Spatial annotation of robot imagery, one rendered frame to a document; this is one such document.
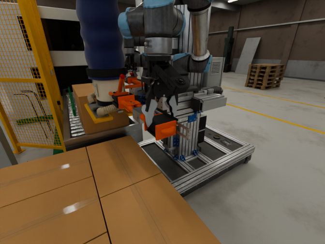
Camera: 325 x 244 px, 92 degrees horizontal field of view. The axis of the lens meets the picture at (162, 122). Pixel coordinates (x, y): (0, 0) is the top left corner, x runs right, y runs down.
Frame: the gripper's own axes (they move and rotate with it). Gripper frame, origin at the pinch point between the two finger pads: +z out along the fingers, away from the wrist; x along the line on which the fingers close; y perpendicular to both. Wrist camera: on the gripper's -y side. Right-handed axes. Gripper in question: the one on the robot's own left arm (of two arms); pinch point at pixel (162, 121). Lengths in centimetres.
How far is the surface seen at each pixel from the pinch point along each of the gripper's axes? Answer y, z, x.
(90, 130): 99, 43, 12
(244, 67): 553, 60, -974
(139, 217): 9, 52, 8
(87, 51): 57, -21, 10
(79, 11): 57, -39, 11
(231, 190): 21, 106, -97
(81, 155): 79, 52, 24
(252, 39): 569, -94, -1019
